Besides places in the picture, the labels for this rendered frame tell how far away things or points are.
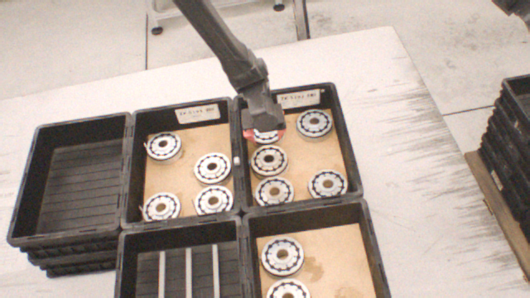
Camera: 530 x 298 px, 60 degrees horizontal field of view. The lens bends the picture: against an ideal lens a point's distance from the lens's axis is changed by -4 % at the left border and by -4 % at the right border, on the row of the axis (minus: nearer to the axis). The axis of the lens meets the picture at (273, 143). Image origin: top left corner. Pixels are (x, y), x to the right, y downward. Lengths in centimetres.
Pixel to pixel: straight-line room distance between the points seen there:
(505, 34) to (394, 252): 213
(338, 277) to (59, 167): 89
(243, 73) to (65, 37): 265
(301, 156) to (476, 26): 209
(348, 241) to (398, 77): 76
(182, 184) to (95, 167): 29
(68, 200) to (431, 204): 104
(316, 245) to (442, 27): 221
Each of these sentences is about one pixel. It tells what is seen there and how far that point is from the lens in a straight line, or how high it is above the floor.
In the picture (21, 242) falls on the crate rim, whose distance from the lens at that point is 133.
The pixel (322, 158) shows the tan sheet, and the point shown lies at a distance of 136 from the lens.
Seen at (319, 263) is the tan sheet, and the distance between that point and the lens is 119.
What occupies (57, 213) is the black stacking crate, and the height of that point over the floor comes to 83.
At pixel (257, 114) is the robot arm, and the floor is 115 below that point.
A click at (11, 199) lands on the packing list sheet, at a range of 176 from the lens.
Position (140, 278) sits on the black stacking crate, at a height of 83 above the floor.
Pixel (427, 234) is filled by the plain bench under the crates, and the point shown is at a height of 70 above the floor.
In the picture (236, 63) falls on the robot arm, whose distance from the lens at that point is 101.
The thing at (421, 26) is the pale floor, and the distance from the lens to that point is 318.
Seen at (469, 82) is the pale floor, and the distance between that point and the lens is 285.
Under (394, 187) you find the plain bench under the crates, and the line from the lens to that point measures 147.
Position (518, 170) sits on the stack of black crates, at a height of 37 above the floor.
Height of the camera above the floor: 192
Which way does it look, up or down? 51 degrees down
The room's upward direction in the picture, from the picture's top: 8 degrees counter-clockwise
